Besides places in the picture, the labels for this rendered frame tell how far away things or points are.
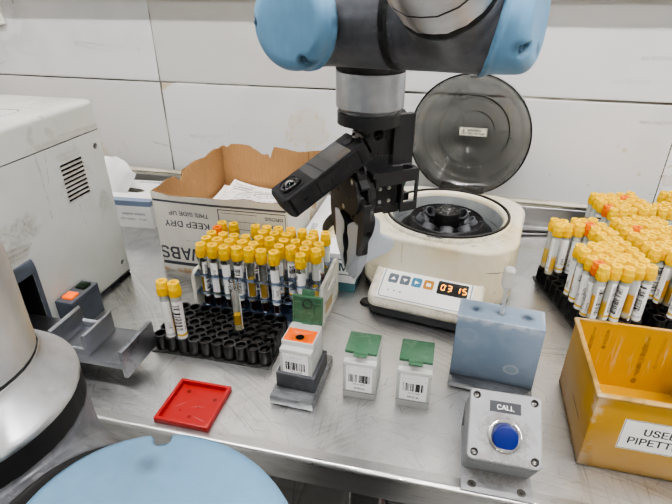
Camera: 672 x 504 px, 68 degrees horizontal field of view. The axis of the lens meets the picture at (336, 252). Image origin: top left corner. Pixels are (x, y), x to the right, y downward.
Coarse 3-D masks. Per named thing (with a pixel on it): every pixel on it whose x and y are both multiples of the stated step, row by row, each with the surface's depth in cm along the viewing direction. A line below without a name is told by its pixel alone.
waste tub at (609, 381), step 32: (576, 320) 59; (576, 352) 58; (608, 352) 60; (640, 352) 59; (576, 384) 56; (608, 384) 62; (640, 384) 61; (576, 416) 55; (608, 416) 49; (640, 416) 48; (576, 448) 53; (608, 448) 51; (640, 448) 50
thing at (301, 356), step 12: (300, 324) 62; (288, 336) 60; (300, 336) 60; (312, 336) 60; (288, 348) 59; (300, 348) 59; (312, 348) 59; (288, 360) 60; (300, 360) 59; (312, 360) 59; (300, 372) 60; (312, 372) 60
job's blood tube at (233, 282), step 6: (228, 282) 66; (234, 282) 66; (234, 288) 66; (234, 294) 66; (234, 300) 67; (240, 300) 68; (234, 306) 67; (240, 306) 68; (234, 312) 68; (240, 312) 68; (234, 318) 68; (240, 318) 69; (234, 324) 69; (240, 324) 69; (240, 330) 69
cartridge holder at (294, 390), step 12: (324, 360) 63; (276, 372) 60; (288, 372) 60; (324, 372) 64; (276, 384) 62; (288, 384) 61; (300, 384) 60; (312, 384) 60; (276, 396) 60; (288, 396) 60; (300, 396) 60; (312, 396) 60; (300, 408) 60; (312, 408) 59
